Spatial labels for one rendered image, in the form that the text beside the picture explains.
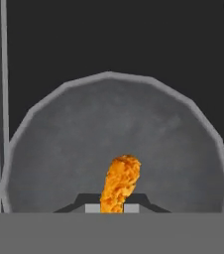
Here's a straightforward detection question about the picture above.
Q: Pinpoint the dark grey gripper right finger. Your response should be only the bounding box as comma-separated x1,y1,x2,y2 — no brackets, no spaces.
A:
122,192,172,214

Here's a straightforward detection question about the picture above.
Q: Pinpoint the black hob with grey frame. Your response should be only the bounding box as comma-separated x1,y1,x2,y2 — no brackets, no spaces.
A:
0,0,224,214

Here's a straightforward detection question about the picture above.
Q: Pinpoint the round grey pan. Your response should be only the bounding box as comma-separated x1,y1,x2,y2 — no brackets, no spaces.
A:
0,70,224,214

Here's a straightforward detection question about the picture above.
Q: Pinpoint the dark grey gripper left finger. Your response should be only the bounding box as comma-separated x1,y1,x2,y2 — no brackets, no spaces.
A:
53,192,103,214

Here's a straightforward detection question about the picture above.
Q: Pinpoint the orange fried shrimp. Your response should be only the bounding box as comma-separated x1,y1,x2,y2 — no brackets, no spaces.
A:
99,154,143,214

